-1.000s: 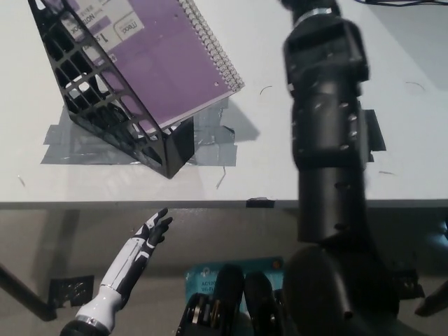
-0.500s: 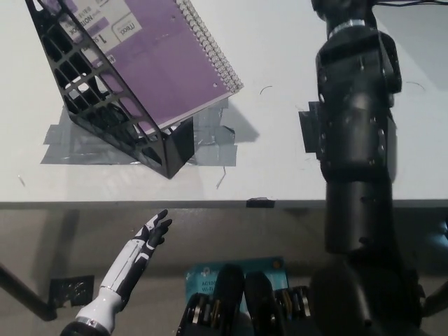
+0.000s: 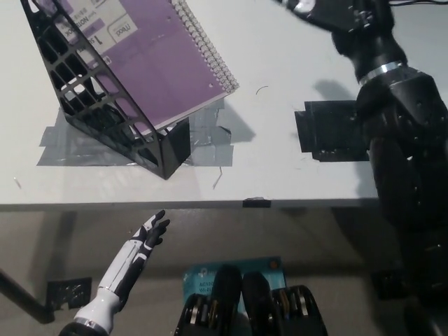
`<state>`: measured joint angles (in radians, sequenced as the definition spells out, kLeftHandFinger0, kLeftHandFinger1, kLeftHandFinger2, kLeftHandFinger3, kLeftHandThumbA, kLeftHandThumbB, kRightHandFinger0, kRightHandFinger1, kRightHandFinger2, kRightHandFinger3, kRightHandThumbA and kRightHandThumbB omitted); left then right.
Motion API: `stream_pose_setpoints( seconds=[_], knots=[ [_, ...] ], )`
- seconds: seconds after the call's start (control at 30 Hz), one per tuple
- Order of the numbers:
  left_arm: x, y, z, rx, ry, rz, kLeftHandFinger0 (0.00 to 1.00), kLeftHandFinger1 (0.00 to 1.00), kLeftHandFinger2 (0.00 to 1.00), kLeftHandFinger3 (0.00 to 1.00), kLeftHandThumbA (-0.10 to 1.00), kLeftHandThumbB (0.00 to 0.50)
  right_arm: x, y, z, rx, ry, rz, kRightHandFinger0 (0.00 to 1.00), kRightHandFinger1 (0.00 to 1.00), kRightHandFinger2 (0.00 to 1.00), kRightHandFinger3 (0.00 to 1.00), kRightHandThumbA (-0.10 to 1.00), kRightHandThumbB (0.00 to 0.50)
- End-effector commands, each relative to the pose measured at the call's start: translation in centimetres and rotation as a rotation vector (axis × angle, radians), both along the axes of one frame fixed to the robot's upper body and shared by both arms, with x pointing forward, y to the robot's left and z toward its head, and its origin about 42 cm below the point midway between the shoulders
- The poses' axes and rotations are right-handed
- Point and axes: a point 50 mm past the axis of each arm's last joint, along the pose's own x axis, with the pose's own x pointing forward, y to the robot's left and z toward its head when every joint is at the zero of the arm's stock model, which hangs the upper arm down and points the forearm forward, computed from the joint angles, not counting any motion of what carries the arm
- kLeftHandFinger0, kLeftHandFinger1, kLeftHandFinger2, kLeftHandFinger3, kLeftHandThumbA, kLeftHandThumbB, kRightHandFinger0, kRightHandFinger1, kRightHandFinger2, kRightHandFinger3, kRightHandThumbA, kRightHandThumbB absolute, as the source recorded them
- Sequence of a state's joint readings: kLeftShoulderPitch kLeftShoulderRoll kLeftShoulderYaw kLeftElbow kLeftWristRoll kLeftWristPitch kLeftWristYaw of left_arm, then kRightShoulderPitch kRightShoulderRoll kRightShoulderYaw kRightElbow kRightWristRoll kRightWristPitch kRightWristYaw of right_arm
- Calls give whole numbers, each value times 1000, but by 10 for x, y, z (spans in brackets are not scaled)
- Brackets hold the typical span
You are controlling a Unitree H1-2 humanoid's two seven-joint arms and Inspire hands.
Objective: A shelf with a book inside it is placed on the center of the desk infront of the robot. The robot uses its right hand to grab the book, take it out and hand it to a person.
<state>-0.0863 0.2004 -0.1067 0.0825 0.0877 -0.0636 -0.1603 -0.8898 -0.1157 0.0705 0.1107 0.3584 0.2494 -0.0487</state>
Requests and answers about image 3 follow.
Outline black cable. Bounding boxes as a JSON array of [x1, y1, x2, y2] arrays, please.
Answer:
[[390, 0, 448, 6]]

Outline black lattice file holder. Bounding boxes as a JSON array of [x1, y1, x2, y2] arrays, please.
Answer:
[[19, 0, 192, 181]]

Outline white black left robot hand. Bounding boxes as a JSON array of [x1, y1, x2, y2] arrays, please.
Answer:
[[73, 209, 172, 333]]

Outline teal cardboard box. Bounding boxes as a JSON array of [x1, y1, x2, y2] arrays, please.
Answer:
[[181, 256, 285, 309]]

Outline black floor tape patch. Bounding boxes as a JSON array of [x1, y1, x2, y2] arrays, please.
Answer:
[[370, 271, 410, 300], [46, 277, 92, 311]]

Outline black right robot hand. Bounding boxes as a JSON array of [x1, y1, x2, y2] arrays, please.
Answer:
[[276, 0, 409, 83]]

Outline black tape square patch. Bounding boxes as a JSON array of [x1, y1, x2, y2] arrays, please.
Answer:
[[293, 100, 372, 162]]

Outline small black tape strip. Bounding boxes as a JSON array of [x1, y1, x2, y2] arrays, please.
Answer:
[[242, 197, 272, 209]]

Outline black metal table leg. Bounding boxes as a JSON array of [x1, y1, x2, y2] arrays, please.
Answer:
[[0, 269, 57, 325]]

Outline grey duct tape patch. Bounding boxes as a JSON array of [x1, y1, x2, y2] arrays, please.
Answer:
[[34, 101, 235, 168]]

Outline purple spiral notebook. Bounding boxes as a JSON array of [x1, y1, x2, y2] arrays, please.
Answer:
[[33, 0, 241, 132]]

